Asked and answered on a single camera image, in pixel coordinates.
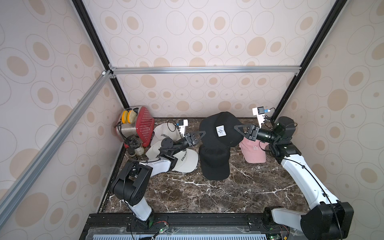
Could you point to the small dark bottle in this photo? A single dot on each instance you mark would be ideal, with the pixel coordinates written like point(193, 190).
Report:
point(132, 153)

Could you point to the black frame post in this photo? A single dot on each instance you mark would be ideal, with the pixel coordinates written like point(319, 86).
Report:
point(97, 44)
point(325, 29)

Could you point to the pink LA cap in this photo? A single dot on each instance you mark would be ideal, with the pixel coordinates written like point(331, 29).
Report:
point(253, 152)

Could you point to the horizontal aluminium rail back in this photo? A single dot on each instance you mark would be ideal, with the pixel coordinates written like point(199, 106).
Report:
point(205, 70)

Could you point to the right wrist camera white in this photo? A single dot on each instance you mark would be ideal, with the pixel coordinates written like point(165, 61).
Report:
point(260, 113)

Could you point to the black cap with white label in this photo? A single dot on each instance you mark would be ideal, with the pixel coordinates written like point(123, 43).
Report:
point(220, 131)

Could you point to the white Colorado cap front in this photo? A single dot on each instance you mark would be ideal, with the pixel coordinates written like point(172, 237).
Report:
point(187, 159)

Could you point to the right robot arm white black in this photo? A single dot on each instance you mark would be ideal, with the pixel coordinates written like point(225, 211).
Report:
point(328, 217)

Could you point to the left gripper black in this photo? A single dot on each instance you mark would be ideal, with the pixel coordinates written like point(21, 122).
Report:
point(188, 140)

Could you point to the black frame post left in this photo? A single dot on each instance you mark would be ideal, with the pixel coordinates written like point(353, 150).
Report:
point(97, 44)

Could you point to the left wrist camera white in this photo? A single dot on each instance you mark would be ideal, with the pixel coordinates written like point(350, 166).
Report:
point(182, 124)

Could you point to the white cap back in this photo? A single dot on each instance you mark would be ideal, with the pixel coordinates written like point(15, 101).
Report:
point(165, 130)

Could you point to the clear bottle black cap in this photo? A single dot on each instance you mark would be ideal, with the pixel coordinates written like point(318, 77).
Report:
point(135, 143)

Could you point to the yellow sponge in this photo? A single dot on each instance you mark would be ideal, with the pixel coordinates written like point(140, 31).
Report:
point(128, 117)

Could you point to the aluminium rail left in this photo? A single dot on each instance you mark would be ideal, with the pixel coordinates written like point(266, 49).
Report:
point(28, 177)

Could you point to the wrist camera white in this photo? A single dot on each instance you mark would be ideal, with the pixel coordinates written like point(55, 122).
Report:
point(182, 124)
point(260, 113)

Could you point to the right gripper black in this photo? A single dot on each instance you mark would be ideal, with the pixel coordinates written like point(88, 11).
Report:
point(253, 132)

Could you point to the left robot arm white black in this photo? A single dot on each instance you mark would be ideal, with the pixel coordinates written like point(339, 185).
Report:
point(131, 184)

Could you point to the metal rack container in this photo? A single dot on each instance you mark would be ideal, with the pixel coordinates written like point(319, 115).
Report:
point(126, 130)

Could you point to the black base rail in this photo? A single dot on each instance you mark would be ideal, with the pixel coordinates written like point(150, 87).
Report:
point(126, 226)

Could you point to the black frame post right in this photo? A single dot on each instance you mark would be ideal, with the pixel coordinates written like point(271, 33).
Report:
point(325, 29)

